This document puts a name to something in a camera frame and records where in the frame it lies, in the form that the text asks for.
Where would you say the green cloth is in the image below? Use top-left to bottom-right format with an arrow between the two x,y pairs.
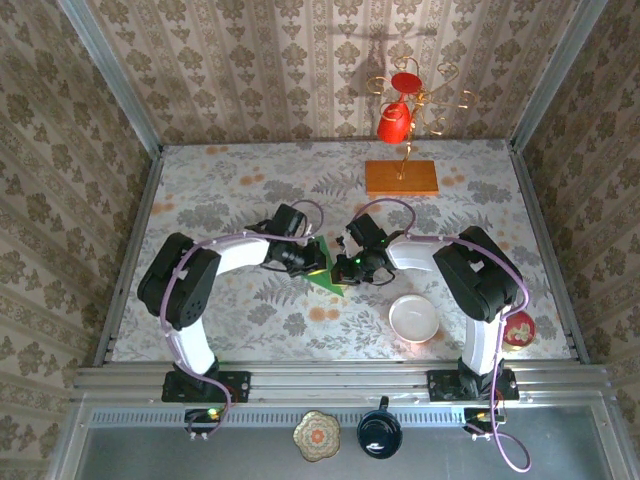
303,234 -> 347,300

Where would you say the white bowl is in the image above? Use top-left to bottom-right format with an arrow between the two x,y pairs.
388,293 -> 441,344

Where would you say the floral printed tablecloth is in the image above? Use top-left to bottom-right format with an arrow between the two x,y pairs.
110,138 -> 574,362

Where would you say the red goblet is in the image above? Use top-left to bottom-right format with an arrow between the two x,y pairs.
375,72 -> 422,146

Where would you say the ornate scalloped small plate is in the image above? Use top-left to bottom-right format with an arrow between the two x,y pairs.
292,409 -> 342,464

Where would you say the red patterned bowl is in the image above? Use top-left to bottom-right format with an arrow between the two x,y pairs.
501,309 -> 537,348

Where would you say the dark blue mug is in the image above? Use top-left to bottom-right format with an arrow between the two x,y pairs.
355,395 -> 404,460

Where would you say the small black circuit board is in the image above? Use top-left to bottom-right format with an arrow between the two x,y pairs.
462,407 -> 506,441
184,407 -> 226,441

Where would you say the grey metal shelf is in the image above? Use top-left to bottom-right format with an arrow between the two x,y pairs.
49,402 -> 636,480

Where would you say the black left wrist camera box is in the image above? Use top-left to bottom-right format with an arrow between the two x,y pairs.
272,203 -> 308,237

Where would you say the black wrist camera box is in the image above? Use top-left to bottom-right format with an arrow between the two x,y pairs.
345,213 -> 387,249
272,203 -> 308,237

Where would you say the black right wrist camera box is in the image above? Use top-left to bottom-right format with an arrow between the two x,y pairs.
345,213 -> 387,249

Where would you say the gold wire stand wooden base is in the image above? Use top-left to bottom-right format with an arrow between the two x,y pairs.
363,55 -> 476,197

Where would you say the aluminium front rail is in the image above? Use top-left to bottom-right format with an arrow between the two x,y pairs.
73,363 -> 614,404

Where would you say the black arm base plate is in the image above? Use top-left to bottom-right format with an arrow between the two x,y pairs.
160,369 -> 252,404
427,368 -> 520,402

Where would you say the aluminium side rail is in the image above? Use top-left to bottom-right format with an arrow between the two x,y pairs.
93,144 -> 165,369
508,139 -> 591,364

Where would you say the aluminium frame post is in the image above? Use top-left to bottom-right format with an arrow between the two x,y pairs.
57,0 -> 164,151
509,0 -> 609,151

